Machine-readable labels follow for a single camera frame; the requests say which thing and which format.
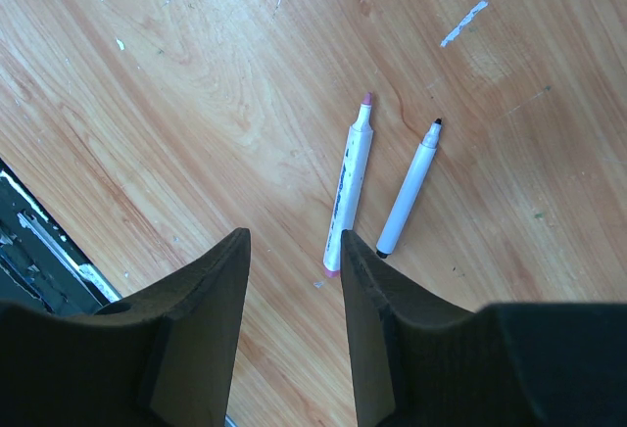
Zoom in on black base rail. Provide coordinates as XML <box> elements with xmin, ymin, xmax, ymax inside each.
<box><xmin>1</xmin><ymin>163</ymin><xmax>121</xmax><ymax>316</ymax></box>

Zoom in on pink marker pen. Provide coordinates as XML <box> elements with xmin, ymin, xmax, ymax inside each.
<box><xmin>323</xmin><ymin>92</ymin><xmax>373</xmax><ymax>278</ymax></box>

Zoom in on black marker pen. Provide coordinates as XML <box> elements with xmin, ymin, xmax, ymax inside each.
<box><xmin>376</xmin><ymin>119</ymin><xmax>442</xmax><ymax>259</ymax></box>

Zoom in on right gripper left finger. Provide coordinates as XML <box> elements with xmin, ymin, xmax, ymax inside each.
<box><xmin>1</xmin><ymin>228</ymin><xmax>251</xmax><ymax>426</ymax></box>

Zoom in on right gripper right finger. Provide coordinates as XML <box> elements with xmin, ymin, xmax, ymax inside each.
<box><xmin>341</xmin><ymin>230</ymin><xmax>626</xmax><ymax>426</ymax></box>

